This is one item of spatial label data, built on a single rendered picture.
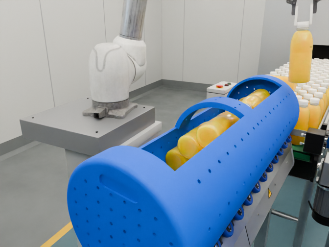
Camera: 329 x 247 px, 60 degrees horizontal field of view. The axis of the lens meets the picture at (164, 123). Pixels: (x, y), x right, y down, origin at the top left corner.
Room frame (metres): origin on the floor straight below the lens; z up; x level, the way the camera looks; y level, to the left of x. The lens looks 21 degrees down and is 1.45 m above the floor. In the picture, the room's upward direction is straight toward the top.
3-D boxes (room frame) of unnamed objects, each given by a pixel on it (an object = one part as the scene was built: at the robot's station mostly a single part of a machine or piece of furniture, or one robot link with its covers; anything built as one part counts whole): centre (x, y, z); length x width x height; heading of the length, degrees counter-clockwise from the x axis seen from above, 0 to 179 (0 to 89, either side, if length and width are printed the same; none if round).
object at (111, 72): (1.17, 0.22, 1.24); 0.18 x 0.16 x 0.22; 166
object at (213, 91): (1.52, -0.32, 1.05); 0.20 x 0.10 x 0.10; 146
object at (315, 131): (1.11, -0.63, 0.95); 0.10 x 0.07 x 0.10; 56
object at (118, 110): (1.14, 0.23, 1.10); 0.22 x 0.18 x 0.06; 165
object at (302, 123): (1.21, -0.62, 0.99); 0.07 x 0.07 x 0.19
